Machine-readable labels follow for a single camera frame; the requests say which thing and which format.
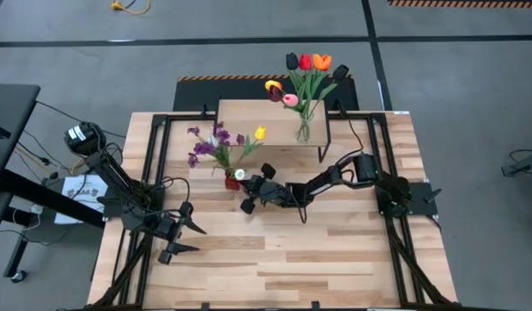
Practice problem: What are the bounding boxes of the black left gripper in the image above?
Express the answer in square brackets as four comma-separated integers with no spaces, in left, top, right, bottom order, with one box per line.
[155,201,208,265]

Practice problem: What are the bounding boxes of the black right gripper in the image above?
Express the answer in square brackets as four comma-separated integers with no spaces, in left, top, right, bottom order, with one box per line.
[239,162,295,216]

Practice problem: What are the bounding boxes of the red glass vase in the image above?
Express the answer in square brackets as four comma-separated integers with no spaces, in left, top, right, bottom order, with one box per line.
[224,173,242,192]

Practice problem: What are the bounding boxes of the purple flower bunch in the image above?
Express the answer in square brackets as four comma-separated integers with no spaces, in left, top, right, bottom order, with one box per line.
[186,121,248,176]

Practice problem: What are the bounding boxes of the clear glass vase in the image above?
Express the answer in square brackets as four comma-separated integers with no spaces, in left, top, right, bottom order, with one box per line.
[294,110,314,143]

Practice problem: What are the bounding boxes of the pink tulip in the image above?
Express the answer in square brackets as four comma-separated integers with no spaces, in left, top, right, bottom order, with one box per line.
[282,93,306,116]

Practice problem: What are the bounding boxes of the dark red tulip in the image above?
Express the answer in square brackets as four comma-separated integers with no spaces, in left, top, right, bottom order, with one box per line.
[268,86,304,113]

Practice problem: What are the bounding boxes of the wooden shelf with black legs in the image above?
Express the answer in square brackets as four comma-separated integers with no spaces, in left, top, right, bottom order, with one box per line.
[212,98,332,164]

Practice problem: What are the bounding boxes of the black striped floor mat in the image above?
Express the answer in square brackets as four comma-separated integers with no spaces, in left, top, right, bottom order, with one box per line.
[173,73,361,112]

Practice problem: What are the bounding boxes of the white paper sheet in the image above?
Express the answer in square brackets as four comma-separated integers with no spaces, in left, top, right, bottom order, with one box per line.
[54,175,110,225]

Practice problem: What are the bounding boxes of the black desk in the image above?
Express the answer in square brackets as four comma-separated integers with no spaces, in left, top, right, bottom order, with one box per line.
[0,84,107,284]

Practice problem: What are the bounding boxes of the black floor device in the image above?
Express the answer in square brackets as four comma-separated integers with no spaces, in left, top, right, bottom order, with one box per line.
[501,149,532,178]

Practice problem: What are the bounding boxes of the striped floor strip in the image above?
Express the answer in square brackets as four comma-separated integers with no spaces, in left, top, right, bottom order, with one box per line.
[387,0,532,9]

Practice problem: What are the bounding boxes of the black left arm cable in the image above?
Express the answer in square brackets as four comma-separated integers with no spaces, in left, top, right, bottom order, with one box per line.
[138,175,193,219]

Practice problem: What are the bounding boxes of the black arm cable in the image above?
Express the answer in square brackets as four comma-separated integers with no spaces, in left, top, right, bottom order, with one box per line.
[138,175,193,219]
[291,194,310,225]

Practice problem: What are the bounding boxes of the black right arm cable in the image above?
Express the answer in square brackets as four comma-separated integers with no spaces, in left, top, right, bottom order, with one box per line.
[291,194,310,225]

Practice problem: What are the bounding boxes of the black table cable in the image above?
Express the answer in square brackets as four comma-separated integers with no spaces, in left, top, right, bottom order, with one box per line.
[332,98,365,155]

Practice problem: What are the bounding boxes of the black table frame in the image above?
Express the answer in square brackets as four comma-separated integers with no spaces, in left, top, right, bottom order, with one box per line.
[86,110,459,311]

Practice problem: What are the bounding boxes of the black floor cable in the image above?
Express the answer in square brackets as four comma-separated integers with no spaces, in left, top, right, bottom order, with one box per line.
[35,100,127,139]

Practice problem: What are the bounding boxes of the yellow cable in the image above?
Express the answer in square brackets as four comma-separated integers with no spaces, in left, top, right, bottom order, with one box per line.
[110,0,151,16]

